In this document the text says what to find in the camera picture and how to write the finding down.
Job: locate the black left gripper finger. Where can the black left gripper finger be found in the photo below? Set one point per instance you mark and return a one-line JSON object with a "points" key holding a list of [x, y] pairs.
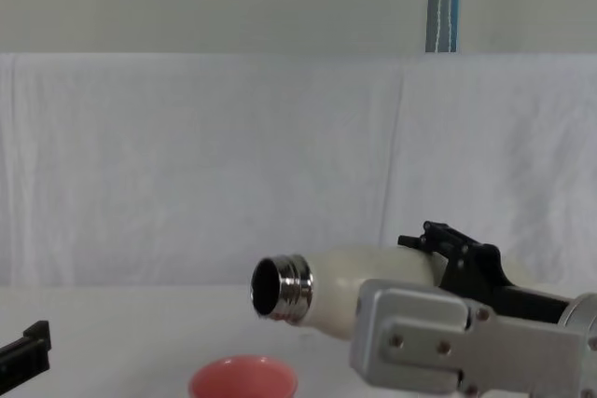
{"points": [[36, 344]]}

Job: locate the pink cup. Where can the pink cup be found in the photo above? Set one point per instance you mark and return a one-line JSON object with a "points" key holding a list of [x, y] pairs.
{"points": [[242, 377]]}

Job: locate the cream vacuum bottle steel neck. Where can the cream vacuum bottle steel neck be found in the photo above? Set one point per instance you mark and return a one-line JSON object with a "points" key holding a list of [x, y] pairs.
{"points": [[336, 277]]}

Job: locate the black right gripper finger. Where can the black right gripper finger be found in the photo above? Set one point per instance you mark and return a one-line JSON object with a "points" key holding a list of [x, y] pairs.
{"points": [[443, 237]]}

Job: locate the white wrinkled backdrop cloth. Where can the white wrinkled backdrop cloth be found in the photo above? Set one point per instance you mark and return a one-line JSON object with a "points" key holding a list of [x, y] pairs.
{"points": [[186, 160]]}

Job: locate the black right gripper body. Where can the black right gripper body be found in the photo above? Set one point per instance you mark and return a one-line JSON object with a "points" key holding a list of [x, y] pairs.
{"points": [[527, 302]]}

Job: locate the white table cloth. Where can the white table cloth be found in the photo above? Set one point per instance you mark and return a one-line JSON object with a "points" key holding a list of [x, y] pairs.
{"points": [[140, 333]]}

